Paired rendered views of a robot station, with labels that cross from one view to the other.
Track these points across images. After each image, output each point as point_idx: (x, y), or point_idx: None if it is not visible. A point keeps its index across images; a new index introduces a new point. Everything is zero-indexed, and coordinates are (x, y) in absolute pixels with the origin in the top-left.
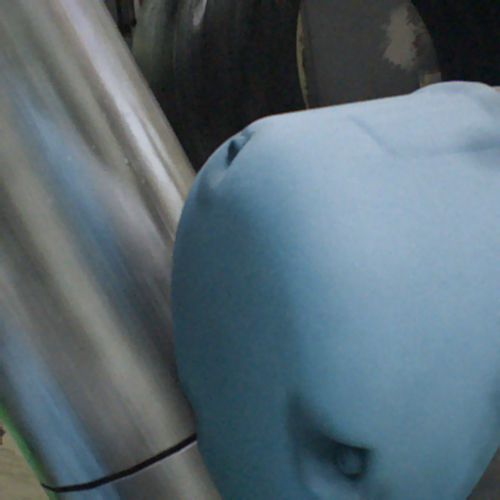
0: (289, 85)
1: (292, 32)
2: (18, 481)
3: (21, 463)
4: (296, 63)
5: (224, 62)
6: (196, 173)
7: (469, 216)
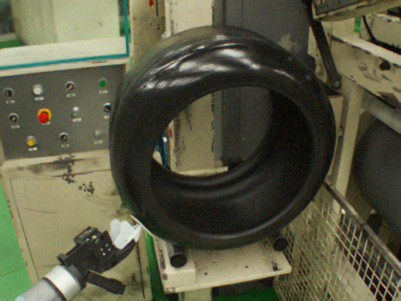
0: (145, 183)
1: (149, 162)
2: (99, 204)
3: (100, 199)
4: (150, 175)
5: (119, 167)
6: (78, 248)
7: None
